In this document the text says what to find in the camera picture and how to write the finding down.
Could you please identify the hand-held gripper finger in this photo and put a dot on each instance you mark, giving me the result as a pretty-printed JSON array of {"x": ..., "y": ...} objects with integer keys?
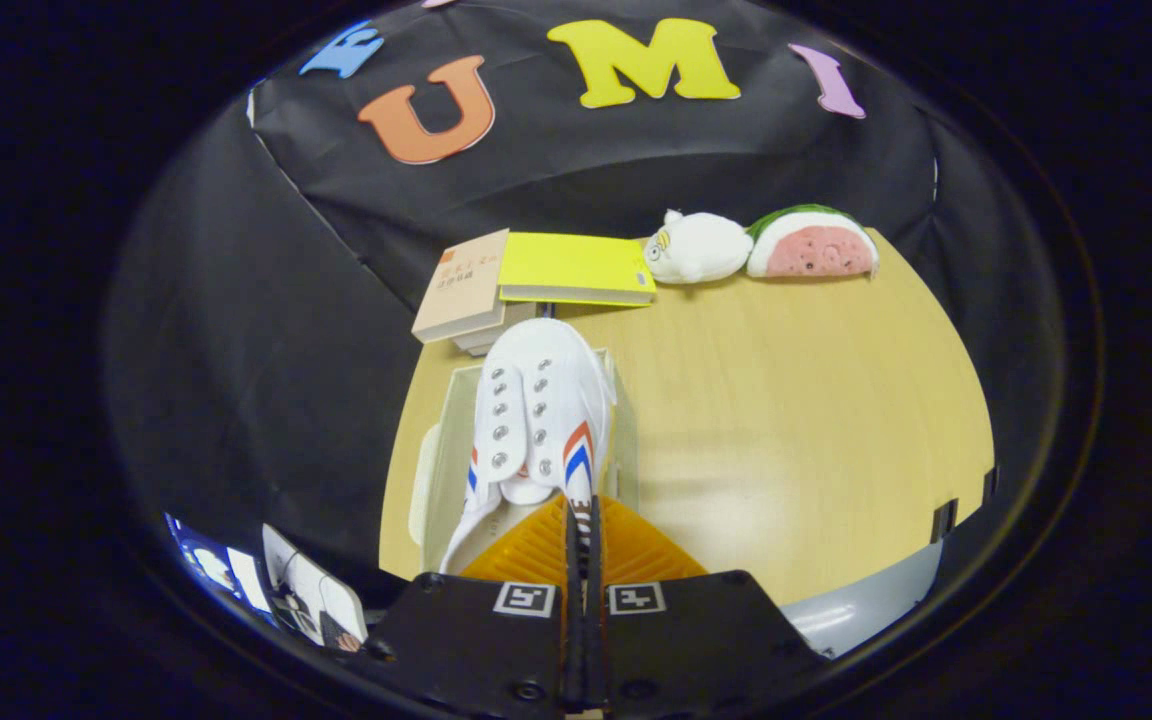
[
  {"x": 594, "y": 650},
  {"x": 570, "y": 640}
]

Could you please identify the cream fabric storage box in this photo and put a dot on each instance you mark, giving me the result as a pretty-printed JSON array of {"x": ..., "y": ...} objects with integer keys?
[{"x": 446, "y": 450}]

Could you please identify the white canvas shoe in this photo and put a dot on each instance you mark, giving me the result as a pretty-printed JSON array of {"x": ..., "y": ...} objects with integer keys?
[{"x": 536, "y": 380}]

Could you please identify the white printed sheet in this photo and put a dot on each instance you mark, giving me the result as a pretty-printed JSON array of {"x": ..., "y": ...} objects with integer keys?
[{"x": 311, "y": 590}]

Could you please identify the grey book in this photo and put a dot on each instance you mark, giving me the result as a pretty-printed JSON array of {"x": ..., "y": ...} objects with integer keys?
[{"x": 481, "y": 340}]

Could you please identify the lit display screen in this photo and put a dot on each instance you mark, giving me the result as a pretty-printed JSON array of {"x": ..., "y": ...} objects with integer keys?
[{"x": 221, "y": 570}]

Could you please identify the beige book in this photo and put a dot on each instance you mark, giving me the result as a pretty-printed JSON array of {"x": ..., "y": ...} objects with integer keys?
[{"x": 461, "y": 285}]

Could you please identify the black table edge clip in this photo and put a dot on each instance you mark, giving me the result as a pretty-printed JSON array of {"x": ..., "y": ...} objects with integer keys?
[
  {"x": 944, "y": 520},
  {"x": 990, "y": 485}
]

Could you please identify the yellow book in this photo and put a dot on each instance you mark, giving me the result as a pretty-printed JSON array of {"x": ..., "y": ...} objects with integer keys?
[{"x": 576, "y": 265}]

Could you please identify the white plush toy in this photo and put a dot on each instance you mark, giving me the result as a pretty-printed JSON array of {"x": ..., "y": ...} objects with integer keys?
[{"x": 701, "y": 250}]

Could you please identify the black backdrop cloth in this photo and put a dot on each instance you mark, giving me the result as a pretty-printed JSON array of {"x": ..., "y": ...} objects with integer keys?
[{"x": 266, "y": 350}]

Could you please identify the watermelon slice plush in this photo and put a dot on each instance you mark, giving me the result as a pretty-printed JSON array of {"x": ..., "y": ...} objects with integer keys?
[{"x": 816, "y": 250}]

